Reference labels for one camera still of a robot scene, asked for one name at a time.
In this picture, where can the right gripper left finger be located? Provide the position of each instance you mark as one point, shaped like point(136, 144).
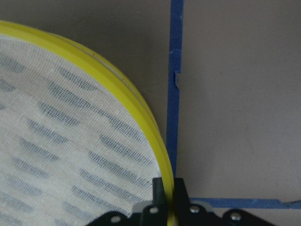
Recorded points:
point(158, 193)

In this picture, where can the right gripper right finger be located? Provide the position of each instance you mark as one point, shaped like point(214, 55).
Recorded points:
point(181, 199)

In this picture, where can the yellow steamer basket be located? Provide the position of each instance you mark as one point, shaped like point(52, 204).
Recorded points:
point(77, 139)

